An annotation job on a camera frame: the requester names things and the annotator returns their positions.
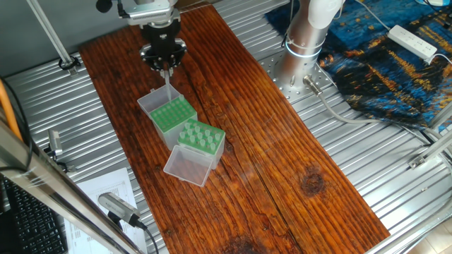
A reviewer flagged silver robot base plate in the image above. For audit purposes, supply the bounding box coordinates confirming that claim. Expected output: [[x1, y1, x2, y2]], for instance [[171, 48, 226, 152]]
[[259, 49, 338, 104]]

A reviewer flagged blue starry painted cloth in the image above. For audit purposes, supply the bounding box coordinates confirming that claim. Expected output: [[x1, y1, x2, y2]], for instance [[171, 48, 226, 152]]
[[264, 0, 452, 132]]

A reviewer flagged aluminium frame beam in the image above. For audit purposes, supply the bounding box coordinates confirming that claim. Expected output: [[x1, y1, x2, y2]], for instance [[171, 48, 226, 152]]
[[0, 118, 144, 254]]

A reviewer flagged aluminium profile with bracket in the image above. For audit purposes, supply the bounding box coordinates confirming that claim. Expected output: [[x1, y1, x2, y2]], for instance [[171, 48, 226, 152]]
[[408, 131, 452, 170]]

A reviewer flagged black keyboard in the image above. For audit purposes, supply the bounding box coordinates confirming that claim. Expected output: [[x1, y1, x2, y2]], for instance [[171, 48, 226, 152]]
[[0, 176, 69, 254]]

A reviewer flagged silver camera on stand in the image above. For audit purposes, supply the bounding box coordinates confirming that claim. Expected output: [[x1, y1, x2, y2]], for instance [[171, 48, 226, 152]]
[[47, 129, 64, 158]]

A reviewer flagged silver camera with black cable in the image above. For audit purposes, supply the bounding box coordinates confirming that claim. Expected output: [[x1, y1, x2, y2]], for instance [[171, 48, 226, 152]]
[[97, 192, 142, 229]]

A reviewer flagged white power strip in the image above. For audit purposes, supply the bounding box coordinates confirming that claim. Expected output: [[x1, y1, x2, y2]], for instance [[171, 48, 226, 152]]
[[387, 24, 439, 65]]

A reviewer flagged pale blue plastic object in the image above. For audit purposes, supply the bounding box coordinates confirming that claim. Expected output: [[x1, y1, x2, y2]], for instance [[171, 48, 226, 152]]
[[415, 0, 452, 7]]

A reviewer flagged printed white paper sheet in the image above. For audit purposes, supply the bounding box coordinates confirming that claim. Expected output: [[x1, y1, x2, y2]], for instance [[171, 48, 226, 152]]
[[64, 167, 148, 254]]

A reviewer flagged orange tube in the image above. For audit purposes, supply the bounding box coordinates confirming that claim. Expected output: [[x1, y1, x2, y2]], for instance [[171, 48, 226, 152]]
[[0, 79, 23, 142]]

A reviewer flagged aluminium profile bar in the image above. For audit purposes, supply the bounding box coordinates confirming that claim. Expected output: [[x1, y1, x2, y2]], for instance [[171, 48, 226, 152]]
[[427, 102, 452, 131]]

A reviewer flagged aluminium post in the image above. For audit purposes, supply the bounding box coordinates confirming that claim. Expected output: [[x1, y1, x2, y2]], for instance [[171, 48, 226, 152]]
[[26, 0, 81, 77]]

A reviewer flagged white power strip cable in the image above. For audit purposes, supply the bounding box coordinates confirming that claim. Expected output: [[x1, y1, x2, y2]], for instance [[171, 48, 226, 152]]
[[429, 52, 452, 66]]

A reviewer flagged black cable ring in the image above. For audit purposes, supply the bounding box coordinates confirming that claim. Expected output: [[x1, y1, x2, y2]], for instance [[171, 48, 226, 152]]
[[58, 55, 83, 71]]

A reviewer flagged brown wooden board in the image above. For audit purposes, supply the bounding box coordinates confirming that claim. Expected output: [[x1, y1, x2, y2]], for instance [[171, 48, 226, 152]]
[[78, 3, 391, 254]]

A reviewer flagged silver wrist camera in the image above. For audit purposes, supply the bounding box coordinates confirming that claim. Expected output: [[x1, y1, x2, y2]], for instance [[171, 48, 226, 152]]
[[125, 1, 182, 28]]

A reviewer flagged thin white cable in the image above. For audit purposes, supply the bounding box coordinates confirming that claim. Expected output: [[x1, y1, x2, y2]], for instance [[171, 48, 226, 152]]
[[355, 0, 391, 32]]

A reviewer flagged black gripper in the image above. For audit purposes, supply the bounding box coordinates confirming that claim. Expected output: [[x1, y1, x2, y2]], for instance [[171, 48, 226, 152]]
[[138, 23, 188, 77]]

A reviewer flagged clear box with green rack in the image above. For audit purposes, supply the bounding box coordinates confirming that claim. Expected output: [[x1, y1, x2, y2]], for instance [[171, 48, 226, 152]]
[[136, 83, 198, 151], [162, 118, 227, 188]]

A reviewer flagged grey robot cable with connector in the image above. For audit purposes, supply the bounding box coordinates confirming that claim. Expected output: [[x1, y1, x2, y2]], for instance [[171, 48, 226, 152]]
[[302, 75, 452, 159]]

